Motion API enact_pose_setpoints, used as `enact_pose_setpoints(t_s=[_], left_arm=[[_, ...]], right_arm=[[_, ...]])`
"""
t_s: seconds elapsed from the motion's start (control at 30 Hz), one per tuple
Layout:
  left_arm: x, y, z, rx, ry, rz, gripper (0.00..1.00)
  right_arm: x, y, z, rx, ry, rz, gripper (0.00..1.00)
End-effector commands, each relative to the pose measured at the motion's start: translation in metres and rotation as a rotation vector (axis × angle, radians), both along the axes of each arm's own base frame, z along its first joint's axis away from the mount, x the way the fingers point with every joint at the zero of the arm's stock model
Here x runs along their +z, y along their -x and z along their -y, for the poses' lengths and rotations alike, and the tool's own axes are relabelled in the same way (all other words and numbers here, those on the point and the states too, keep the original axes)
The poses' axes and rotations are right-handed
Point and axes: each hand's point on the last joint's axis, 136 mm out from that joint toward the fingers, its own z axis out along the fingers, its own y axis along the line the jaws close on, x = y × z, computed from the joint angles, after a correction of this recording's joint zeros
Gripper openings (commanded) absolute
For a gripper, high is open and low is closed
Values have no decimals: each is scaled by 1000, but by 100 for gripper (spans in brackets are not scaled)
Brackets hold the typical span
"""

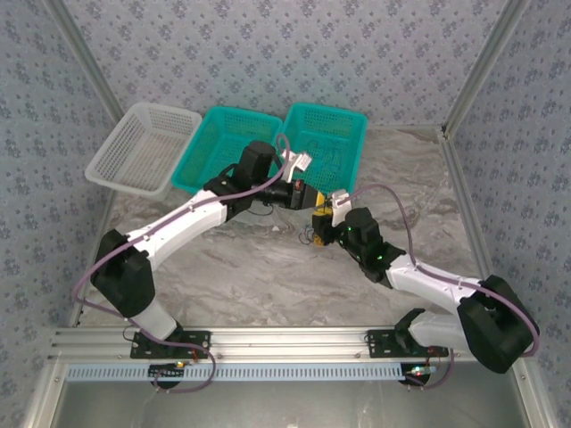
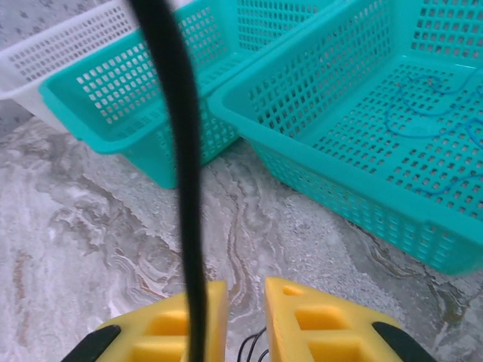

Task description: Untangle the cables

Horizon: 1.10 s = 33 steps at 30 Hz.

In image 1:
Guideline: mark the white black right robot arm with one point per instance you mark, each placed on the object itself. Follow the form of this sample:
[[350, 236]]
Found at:
[[424, 281]]

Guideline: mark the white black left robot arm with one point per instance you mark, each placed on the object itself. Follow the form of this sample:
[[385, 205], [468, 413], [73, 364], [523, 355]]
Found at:
[[178, 223]]

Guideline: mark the teal plastic basket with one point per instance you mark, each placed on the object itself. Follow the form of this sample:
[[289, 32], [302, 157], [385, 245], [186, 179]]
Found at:
[[330, 125], [209, 151]]

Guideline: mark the white plastic basket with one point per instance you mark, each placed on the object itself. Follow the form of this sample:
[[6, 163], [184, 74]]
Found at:
[[134, 151]]

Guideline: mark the black controller board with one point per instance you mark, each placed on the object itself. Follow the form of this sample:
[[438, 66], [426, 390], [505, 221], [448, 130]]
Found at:
[[412, 379], [163, 371]]

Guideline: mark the grey metal panel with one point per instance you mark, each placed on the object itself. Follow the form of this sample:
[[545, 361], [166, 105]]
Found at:
[[290, 405]]

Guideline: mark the aluminium side rail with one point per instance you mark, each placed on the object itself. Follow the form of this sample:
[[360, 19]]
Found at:
[[108, 214], [465, 200]]

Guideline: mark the aluminium mounting rail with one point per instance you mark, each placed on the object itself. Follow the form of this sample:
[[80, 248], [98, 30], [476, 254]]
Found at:
[[290, 343]]

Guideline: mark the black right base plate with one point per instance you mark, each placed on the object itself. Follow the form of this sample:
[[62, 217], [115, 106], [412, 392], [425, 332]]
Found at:
[[379, 343]]

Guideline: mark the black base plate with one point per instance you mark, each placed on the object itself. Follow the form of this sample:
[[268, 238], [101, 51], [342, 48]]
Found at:
[[201, 336], [379, 343]]

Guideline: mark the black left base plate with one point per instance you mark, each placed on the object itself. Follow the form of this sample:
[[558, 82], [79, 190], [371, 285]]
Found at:
[[201, 336]]

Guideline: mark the aluminium corner post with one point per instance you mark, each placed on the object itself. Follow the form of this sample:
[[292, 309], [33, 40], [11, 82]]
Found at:
[[85, 53], [493, 53]]

